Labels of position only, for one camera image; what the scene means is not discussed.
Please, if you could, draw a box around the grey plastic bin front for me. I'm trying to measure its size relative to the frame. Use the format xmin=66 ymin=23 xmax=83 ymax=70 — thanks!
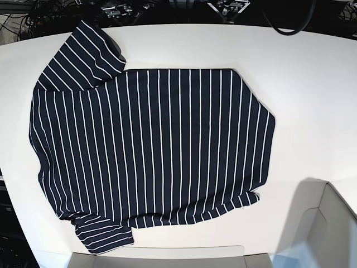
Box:
xmin=68 ymin=246 xmax=273 ymax=267

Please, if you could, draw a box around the navy white striped T-shirt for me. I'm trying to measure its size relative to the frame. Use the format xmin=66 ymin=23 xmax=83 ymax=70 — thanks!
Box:
xmin=29 ymin=21 xmax=276 ymax=255

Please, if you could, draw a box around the grey plastic bin right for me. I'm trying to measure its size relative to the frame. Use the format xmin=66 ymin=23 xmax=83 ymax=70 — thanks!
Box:
xmin=277 ymin=178 xmax=356 ymax=267

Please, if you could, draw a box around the grey plastic bin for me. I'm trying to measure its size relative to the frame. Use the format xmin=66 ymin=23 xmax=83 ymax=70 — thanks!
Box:
xmin=277 ymin=178 xmax=356 ymax=267
xmin=68 ymin=246 xmax=273 ymax=267

